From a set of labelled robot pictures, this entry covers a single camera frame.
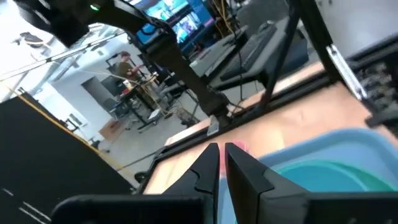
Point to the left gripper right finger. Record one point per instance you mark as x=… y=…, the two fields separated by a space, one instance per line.
x=245 y=183

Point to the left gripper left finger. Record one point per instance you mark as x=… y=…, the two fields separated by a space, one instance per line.
x=205 y=177

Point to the pink cup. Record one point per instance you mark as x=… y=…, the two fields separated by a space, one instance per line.
x=241 y=146

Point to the teal plate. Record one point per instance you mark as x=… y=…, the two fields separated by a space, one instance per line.
x=326 y=177

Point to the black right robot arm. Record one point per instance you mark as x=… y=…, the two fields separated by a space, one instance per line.
x=174 y=59

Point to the blue plastic tray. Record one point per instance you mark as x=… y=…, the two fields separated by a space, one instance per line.
x=342 y=149

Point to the black background work table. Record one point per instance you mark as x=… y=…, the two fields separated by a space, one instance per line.
x=140 y=99

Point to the brown cardboard box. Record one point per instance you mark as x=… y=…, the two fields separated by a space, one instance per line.
x=112 y=130

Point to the grey desk top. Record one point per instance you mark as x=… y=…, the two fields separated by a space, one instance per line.
x=217 y=53

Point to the person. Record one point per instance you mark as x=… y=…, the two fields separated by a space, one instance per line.
x=126 y=67

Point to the grey keyboard shelf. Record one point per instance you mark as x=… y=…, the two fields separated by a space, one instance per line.
x=289 y=53

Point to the lit desk monitors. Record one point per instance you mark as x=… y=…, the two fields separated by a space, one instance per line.
x=186 y=18

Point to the black partition screen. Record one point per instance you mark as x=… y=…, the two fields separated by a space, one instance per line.
x=46 y=155

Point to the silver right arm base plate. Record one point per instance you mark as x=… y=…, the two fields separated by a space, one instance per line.
x=214 y=126

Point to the black metal table frame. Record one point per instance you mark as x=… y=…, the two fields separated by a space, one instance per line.
x=311 y=25

